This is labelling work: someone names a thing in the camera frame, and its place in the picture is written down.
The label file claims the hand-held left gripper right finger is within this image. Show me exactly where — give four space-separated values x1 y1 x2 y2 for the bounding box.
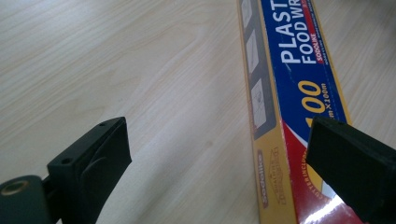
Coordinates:
305 115 396 224

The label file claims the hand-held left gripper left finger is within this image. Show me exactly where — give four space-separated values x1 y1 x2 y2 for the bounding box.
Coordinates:
46 116 133 224

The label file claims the blue yellow food wrap box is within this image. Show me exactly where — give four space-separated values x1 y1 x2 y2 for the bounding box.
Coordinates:
236 0 365 224

